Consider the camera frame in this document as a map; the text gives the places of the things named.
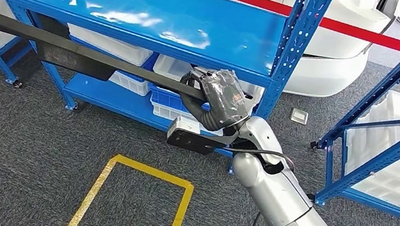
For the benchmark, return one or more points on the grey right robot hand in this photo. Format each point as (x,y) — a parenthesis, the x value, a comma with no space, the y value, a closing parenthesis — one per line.
(224,100)

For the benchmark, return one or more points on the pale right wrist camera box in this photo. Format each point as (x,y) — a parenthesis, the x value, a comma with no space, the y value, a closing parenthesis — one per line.
(183,125)

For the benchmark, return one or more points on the blue plastic crate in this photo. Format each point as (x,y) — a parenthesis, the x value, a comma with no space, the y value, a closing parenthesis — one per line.
(149,65)
(166,98)

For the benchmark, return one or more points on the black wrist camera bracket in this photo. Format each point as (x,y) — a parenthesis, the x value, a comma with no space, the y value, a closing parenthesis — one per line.
(191,142)

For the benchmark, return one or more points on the grey floor outlet plate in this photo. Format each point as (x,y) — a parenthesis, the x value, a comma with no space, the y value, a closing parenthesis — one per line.
(299,116)

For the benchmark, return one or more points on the long black plastic part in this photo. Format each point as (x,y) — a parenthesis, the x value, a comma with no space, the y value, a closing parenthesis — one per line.
(70,60)

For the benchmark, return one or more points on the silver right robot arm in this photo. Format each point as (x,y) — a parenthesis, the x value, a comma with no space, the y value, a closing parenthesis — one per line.
(279,198)

